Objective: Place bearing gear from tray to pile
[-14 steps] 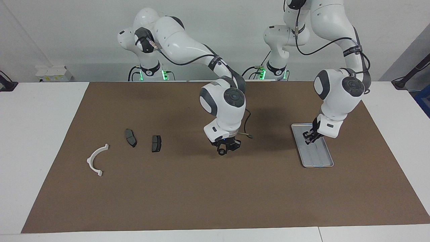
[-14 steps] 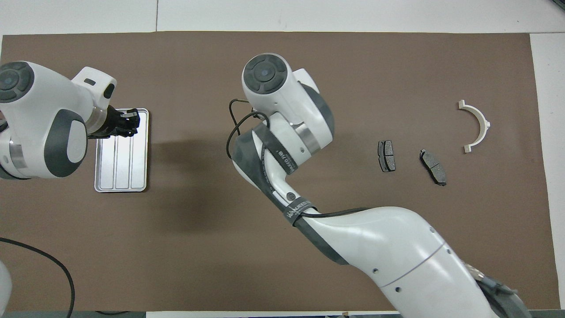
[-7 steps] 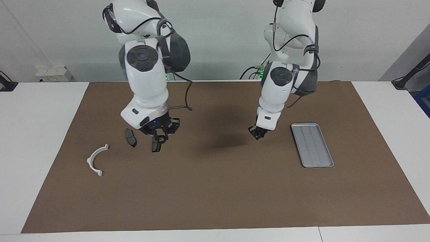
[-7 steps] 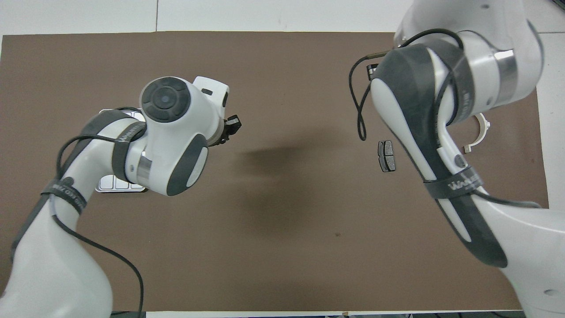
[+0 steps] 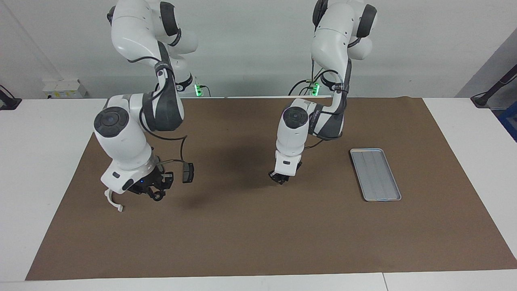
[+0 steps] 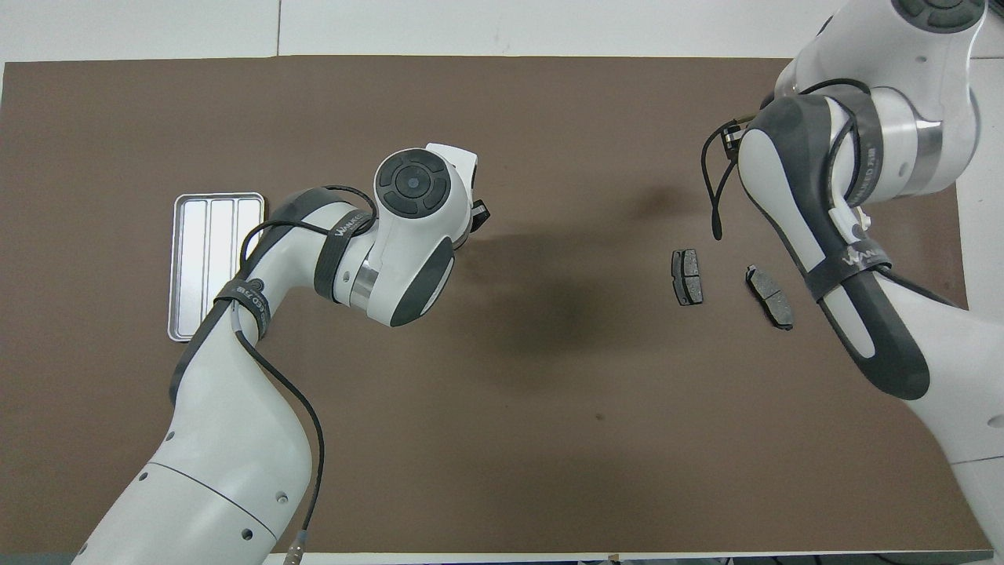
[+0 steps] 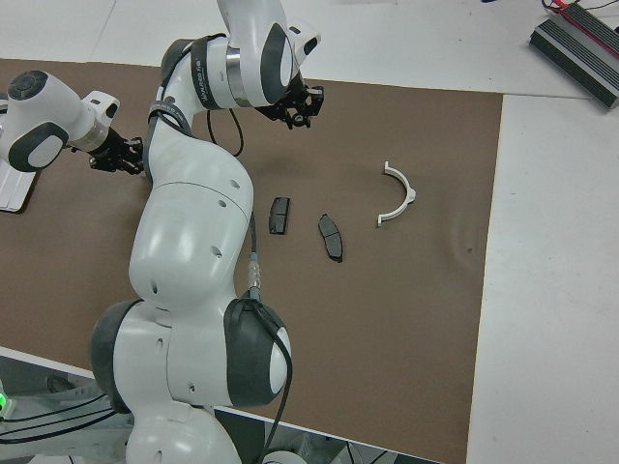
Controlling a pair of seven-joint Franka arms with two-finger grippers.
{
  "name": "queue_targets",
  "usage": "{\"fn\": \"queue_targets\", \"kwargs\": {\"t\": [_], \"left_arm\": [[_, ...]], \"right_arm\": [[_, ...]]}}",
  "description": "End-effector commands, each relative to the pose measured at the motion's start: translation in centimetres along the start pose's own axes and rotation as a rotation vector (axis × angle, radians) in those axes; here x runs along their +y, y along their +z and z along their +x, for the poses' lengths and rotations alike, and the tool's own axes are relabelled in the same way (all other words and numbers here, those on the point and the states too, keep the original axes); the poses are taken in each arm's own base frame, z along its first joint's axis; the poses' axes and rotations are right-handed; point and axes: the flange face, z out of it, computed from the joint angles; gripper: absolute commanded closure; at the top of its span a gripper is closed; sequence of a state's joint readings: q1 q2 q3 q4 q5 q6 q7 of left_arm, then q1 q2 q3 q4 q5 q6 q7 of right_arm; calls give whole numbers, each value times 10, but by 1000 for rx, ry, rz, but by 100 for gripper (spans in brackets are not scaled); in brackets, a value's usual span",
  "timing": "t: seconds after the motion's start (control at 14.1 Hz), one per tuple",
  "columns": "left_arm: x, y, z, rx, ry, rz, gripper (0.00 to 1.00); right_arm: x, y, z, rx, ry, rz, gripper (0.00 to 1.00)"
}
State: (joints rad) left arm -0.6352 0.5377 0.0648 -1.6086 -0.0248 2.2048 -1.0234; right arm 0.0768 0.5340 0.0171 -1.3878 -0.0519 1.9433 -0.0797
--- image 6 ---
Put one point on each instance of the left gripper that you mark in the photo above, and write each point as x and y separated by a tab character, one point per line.
479	213

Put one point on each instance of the silver metal tray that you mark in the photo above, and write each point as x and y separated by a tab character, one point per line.
205	259

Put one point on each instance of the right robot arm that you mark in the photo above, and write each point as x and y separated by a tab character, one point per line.
941	345

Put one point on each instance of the dark grey brake pad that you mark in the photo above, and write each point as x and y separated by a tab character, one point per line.
770	297
687	276

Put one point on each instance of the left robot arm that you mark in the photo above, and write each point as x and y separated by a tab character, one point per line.
235	439

